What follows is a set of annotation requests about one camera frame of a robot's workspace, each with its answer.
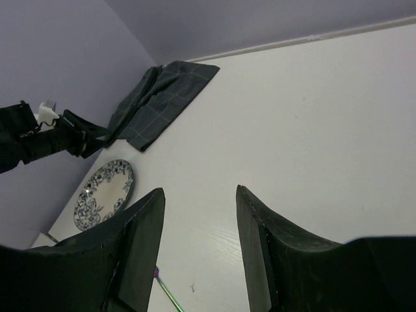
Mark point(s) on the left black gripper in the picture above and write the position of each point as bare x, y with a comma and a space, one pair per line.
77, 136

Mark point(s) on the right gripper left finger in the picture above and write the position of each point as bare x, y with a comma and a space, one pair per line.
108, 267

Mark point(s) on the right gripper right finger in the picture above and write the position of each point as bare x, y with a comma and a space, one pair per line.
288, 268

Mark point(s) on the dark plaid cloth napkin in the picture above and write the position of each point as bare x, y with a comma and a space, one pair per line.
162, 94

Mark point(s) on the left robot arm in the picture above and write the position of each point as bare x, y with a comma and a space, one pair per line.
16, 121

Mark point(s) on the iridescent fork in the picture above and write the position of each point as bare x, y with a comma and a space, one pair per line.
156, 276

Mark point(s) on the blue floral plate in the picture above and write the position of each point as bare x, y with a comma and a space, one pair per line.
104, 194

